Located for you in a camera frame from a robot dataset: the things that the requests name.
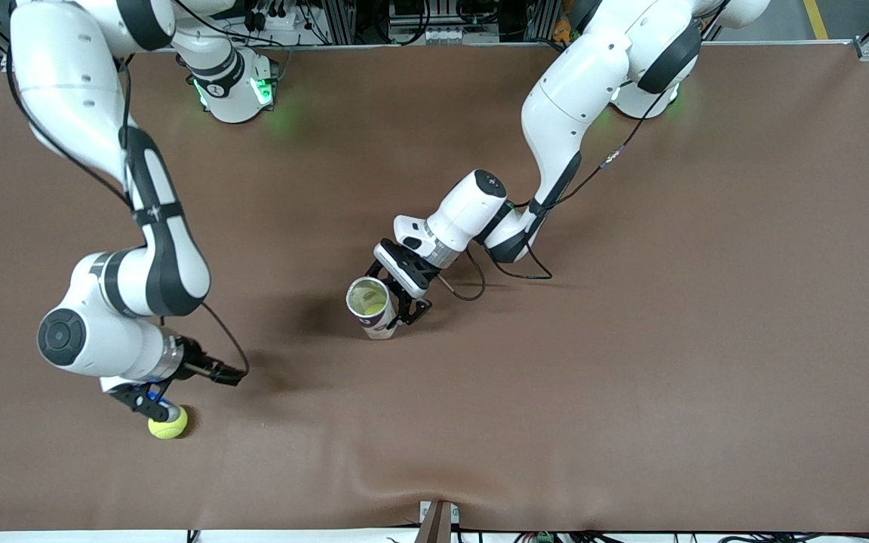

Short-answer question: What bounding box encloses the Wilson tennis ball can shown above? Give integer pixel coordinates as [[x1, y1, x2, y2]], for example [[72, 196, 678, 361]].
[[345, 277, 400, 341]]

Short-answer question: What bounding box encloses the white terminal block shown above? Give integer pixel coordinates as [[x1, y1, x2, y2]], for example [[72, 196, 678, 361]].
[[421, 26, 501, 46]]

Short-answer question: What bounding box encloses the brown table mat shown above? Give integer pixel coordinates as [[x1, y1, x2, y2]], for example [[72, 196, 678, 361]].
[[0, 41, 869, 533]]

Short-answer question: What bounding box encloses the white power strip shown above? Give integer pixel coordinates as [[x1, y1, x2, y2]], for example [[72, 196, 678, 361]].
[[242, 0, 330, 46]]

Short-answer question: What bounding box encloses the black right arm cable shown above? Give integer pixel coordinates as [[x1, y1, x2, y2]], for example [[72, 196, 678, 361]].
[[5, 45, 250, 378]]

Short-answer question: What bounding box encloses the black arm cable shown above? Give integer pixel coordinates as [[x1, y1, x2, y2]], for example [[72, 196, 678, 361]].
[[5, 45, 250, 378], [434, 75, 677, 302]]

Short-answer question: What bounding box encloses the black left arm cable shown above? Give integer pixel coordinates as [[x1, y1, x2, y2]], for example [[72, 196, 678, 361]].
[[434, 75, 677, 302]]

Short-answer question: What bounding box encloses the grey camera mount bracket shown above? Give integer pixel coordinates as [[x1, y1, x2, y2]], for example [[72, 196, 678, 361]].
[[415, 499, 461, 543]]

